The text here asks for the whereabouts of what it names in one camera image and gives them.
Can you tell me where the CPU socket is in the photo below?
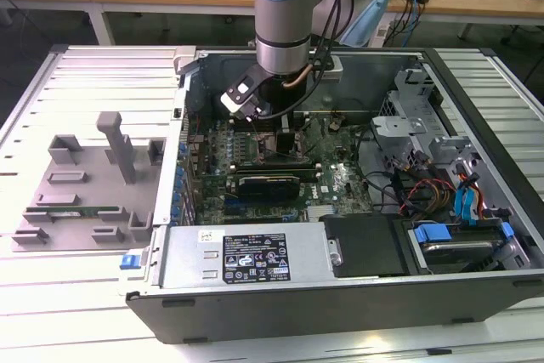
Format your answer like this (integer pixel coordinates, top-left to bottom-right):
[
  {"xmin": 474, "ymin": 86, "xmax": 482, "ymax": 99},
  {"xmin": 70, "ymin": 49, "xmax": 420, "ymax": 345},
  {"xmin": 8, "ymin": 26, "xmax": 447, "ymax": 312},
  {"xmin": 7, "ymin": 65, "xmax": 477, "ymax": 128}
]
[{"xmin": 252, "ymin": 131, "xmax": 309, "ymax": 163}]

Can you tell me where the black graphics card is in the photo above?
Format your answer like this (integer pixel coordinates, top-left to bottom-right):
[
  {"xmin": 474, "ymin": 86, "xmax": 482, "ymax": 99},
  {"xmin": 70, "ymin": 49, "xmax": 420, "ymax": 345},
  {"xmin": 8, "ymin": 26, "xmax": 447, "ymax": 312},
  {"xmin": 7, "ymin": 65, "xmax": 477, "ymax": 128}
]
[{"xmin": 235, "ymin": 173, "xmax": 302, "ymax": 201}]

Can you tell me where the pale case latch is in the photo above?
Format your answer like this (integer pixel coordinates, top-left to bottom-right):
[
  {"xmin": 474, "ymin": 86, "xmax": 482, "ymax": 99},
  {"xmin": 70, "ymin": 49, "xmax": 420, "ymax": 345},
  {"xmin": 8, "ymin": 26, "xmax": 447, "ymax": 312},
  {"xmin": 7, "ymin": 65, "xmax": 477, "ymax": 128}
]
[{"xmin": 173, "ymin": 45, "xmax": 200, "ymax": 79}]

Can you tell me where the green motherboard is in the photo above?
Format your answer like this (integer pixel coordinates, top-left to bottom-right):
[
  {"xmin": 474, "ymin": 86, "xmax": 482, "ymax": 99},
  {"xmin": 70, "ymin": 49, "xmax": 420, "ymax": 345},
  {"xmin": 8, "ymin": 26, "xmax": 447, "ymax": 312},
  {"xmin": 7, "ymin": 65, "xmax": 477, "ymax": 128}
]
[{"xmin": 182, "ymin": 110, "xmax": 377, "ymax": 226}]

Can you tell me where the silver drive cage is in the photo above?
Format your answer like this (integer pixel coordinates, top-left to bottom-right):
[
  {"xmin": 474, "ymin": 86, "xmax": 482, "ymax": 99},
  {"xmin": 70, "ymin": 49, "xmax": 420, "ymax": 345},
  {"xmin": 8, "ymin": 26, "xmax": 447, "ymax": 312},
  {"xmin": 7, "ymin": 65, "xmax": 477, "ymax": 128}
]
[{"xmin": 368, "ymin": 67, "xmax": 445, "ymax": 171}]

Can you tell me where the black plastic cover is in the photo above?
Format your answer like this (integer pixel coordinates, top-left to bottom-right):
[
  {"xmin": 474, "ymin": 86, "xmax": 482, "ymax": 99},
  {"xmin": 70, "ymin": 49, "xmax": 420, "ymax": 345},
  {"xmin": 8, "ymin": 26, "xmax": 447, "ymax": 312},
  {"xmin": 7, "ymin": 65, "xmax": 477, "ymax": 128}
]
[{"xmin": 318, "ymin": 213, "xmax": 412, "ymax": 278}]

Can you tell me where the silver disk bay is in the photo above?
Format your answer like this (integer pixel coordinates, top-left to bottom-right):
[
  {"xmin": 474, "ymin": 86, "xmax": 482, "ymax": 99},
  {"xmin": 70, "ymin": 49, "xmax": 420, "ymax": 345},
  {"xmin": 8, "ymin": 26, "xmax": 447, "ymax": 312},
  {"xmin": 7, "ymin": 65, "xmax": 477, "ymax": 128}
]
[{"xmin": 407, "ymin": 135, "xmax": 535, "ymax": 275}]

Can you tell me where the silver power supply unit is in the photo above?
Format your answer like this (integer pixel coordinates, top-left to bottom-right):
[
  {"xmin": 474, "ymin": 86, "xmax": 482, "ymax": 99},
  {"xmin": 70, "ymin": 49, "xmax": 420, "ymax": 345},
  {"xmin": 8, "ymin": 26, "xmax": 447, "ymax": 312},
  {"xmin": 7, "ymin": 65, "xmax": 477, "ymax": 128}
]
[{"xmin": 159, "ymin": 221, "xmax": 337, "ymax": 290}]

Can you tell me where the grey parts rack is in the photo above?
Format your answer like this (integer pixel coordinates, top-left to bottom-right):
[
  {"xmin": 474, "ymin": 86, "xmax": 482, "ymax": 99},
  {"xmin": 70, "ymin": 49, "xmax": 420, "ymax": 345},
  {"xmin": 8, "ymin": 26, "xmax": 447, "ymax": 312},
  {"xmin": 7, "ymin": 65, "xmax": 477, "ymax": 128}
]
[{"xmin": 10, "ymin": 111, "xmax": 167, "ymax": 254}]

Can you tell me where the green RAM stick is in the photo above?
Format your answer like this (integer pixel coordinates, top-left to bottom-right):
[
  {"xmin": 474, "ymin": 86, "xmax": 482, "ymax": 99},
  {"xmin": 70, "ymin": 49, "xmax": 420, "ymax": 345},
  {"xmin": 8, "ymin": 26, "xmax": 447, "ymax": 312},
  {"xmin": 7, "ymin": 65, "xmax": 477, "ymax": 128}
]
[{"xmin": 25, "ymin": 205, "xmax": 122, "ymax": 217}]

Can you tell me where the black open PC case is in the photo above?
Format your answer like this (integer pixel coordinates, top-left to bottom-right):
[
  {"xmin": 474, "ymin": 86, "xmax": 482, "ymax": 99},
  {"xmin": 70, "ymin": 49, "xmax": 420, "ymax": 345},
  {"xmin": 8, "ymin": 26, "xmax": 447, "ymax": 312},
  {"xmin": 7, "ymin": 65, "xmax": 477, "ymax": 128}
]
[{"xmin": 125, "ymin": 46, "xmax": 544, "ymax": 345}]

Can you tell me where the hard disk in blue carrier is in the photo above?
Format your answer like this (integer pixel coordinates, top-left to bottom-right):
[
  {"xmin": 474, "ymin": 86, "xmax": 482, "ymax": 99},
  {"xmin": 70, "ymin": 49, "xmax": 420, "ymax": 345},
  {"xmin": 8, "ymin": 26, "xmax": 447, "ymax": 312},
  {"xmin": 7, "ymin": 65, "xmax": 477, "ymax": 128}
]
[{"xmin": 407, "ymin": 221, "xmax": 518, "ymax": 275}]

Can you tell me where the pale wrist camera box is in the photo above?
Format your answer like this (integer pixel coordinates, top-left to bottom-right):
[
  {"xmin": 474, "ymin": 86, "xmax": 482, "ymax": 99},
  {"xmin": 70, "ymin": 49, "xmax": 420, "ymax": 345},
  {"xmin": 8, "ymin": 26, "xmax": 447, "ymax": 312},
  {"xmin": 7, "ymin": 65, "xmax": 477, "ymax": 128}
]
[
  {"xmin": 313, "ymin": 55, "xmax": 344, "ymax": 82},
  {"xmin": 219, "ymin": 65, "xmax": 272, "ymax": 124}
]

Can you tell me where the red yellow black wire bundle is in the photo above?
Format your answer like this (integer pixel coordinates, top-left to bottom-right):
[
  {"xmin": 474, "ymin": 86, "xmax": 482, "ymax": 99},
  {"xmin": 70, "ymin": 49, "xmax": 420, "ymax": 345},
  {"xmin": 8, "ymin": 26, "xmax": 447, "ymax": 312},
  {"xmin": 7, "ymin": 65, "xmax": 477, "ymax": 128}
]
[{"xmin": 394, "ymin": 167, "xmax": 458, "ymax": 215}]

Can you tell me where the blue flat wire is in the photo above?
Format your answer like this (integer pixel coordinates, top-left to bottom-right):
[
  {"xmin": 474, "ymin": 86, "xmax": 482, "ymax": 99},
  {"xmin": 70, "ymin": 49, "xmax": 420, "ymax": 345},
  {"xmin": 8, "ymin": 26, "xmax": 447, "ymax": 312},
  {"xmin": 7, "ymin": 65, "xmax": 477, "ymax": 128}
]
[{"xmin": 452, "ymin": 171, "xmax": 481, "ymax": 228}]

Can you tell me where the orange flat wire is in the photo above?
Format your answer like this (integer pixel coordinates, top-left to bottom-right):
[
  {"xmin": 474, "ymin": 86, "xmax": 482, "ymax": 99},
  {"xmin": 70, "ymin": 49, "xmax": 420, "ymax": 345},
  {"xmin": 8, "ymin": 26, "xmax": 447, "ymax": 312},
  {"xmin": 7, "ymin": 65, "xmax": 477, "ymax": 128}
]
[{"xmin": 474, "ymin": 182, "xmax": 485, "ymax": 219}]

